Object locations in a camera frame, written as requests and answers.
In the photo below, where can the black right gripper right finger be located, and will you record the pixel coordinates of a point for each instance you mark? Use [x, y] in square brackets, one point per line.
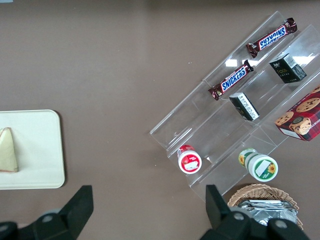
[230, 225]

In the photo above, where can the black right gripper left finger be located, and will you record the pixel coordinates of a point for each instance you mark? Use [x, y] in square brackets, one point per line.
[55, 225]

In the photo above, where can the plastic-wrapped triangle sandwich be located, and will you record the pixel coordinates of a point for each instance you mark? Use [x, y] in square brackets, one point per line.
[7, 152]

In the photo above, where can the small tan wicker basket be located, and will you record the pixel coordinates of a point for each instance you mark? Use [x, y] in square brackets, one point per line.
[260, 192]

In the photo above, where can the cream plastic tray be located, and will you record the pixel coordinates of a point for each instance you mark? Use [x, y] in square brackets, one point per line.
[37, 150]

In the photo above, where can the silver foil packets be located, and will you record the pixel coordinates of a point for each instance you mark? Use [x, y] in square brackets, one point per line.
[265, 211]

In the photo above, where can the green sunflower lidded cup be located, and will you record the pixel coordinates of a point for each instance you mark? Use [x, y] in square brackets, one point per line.
[262, 167]

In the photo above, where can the red lidded yogurt cup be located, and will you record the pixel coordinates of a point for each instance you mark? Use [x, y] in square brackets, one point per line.
[190, 161]

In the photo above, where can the clear acrylic tiered display stand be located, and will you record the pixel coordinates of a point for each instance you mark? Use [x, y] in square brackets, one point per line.
[212, 125]

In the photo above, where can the small black carton box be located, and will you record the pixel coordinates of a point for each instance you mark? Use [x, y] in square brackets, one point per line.
[287, 70]
[245, 106]

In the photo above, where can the red chocolate chip cookie box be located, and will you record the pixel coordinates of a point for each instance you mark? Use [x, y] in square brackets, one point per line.
[302, 117]

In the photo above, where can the brown Snickers chocolate bar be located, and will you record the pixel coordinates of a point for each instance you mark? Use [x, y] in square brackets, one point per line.
[272, 37]
[232, 80]

